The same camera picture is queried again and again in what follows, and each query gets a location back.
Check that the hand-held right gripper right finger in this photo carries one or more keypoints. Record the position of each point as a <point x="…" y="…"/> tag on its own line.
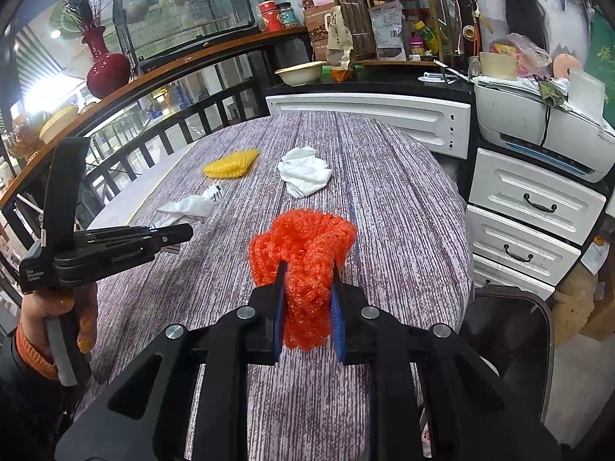
<point x="338" y="321"/>

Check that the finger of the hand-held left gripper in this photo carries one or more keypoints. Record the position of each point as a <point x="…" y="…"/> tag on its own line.
<point x="105" y="259"/>
<point x="144" y="235"/>

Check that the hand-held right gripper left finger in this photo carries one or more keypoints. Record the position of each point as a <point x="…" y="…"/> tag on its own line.
<point x="279" y="317"/>

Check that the orange foam fruit net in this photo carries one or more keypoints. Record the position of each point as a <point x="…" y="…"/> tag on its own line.
<point x="307" y="249"/>

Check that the dark brown trash bin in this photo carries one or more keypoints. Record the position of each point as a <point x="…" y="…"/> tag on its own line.
<point x="504" y="345"/>

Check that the person's left forearm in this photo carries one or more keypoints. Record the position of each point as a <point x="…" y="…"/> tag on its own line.
<point x="33" y="362"/>

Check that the person's left hand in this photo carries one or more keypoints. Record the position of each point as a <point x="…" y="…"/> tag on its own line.
<point x="33" y="317"/>

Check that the white crumpled wrapper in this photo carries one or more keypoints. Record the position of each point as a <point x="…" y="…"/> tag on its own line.
<point x="187" y="206"/>

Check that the yellow woven basket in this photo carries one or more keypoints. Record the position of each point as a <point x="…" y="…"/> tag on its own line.
<point x="57" y="122"/>

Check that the yellow foam fruit net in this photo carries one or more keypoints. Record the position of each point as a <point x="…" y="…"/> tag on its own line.
<point x="230" y="164"/>

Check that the red vase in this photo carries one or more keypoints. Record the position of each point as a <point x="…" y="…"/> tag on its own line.
<point x="108" y="74"/>

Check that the purple striped tablecloth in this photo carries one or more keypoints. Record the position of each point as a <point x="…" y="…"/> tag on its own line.
<point x="384" y="201"/>

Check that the white crumpled tissue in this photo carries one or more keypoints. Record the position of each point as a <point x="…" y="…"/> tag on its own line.
<point x="302" y="173"/>

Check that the black metal railing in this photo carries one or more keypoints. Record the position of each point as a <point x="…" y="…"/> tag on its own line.
<point x="218" y="103"/>

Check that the wooden counter ledge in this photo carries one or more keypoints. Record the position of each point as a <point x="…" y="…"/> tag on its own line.
<point x="158" y="65"/>

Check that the white drawer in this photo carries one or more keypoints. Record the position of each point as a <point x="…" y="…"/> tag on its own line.
<point x="490" y="235"/>
<point x="504" y="187"/>
<point x="504" y="273"/>

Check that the dark dried flower stems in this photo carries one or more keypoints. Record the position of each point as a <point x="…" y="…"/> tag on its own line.
<point x="89" y="5"/>

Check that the white cabinet panel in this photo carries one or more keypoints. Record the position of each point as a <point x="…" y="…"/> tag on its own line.
<point x="360" y="110"/>

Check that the black mesh cage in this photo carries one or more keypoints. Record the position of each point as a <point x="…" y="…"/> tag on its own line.
<point x="192" y="14"/>

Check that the cream bowl gold rim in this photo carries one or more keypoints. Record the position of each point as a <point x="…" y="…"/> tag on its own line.
<point x="300" y="74"/>

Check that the tan sack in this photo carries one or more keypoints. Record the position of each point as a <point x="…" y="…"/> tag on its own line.
<point x="574" y="307"/>

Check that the orange green bag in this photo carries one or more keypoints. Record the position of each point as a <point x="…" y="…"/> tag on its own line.
<point x="338" y="74"/>

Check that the red tin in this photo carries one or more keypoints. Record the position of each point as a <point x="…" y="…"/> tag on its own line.
<point x="268" y="17"/>

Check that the jar with dark lid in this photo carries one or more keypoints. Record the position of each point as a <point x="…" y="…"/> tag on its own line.
<point x="287" y="17"/>

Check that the white tube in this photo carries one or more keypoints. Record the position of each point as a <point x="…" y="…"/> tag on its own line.
<point x="437" y="77"/>

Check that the cardboard box under desk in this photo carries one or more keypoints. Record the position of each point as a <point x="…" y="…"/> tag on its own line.
<point x="603" y="317"/>

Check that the white bag orange print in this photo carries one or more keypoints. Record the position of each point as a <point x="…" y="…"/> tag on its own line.
<point x="598" y="254"/>

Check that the white printer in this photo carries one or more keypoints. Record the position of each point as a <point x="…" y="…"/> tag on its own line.
<point x="509" y="110"/>

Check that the brown printed carton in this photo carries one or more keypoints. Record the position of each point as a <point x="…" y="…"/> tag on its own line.
<point x="314" y="19"/>

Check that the cream printed paper bag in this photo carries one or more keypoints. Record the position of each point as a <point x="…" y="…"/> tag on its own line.
<point x="338" y="38"/>

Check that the white snack packet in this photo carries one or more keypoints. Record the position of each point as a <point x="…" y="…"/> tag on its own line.
<point x="387" y="29"/>

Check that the wooden shelf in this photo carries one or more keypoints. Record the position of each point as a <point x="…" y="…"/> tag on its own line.
<point x="365" y="24"/>

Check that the beige card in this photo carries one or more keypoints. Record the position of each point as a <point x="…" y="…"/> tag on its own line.
<point x="497" y="66"/>

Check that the yellow bottle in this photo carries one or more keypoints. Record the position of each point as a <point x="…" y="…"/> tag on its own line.
<point x="425" y="33"/>

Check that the tape roll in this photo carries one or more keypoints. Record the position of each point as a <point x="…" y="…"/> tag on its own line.
<point x="469" y="33"/>

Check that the clear plastic bag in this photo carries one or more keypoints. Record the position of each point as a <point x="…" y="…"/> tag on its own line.
<point x="521" y="53"/>

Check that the pink round object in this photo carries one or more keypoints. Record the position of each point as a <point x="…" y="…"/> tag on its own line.
<point x="566" y="66"/>

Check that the green board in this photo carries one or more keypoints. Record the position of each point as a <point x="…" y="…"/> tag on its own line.
<point x="603" y="67"/>

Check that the black hair bundle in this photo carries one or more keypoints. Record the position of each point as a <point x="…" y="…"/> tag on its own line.
<point x="523" y="5"/>

